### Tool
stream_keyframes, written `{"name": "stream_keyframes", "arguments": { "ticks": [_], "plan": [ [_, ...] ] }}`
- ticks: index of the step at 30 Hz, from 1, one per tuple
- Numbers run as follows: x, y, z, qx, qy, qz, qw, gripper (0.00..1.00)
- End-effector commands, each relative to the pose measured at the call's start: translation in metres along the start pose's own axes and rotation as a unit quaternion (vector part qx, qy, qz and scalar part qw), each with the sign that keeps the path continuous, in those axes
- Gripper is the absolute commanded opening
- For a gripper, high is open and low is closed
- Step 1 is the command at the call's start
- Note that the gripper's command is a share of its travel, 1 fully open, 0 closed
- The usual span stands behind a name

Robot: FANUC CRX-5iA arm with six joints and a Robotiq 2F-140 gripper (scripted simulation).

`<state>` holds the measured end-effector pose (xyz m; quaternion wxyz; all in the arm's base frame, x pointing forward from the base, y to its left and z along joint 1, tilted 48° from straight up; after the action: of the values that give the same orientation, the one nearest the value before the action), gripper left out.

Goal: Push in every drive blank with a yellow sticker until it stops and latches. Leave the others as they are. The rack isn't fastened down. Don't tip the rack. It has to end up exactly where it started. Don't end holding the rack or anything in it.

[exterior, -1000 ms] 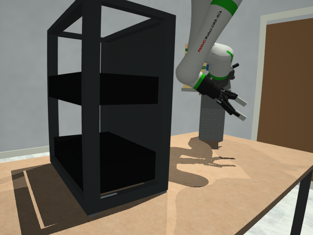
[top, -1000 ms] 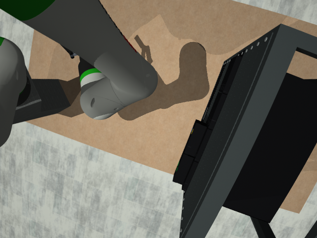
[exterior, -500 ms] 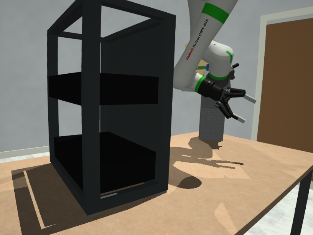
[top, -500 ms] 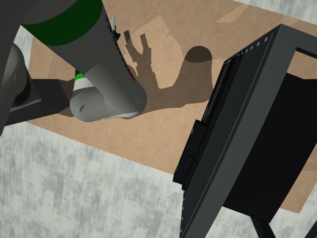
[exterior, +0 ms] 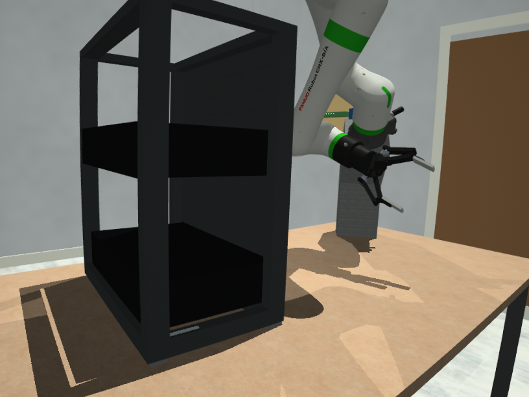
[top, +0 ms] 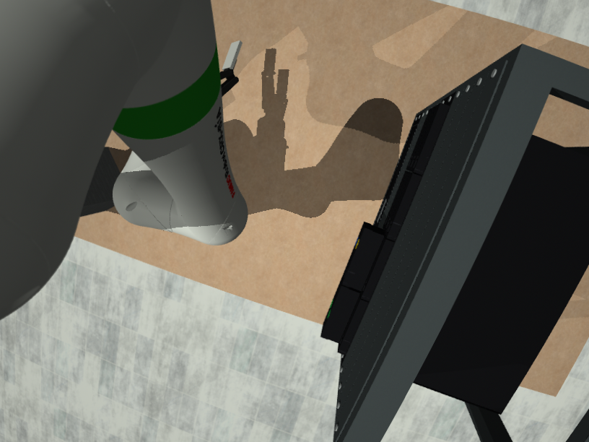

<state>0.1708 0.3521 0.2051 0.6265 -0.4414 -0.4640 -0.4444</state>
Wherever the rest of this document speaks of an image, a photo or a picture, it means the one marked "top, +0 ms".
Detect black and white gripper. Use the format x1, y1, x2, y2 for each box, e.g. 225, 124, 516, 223
220, 40, 243, 96

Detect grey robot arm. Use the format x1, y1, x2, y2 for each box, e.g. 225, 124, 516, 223
0, 0, 248, 320

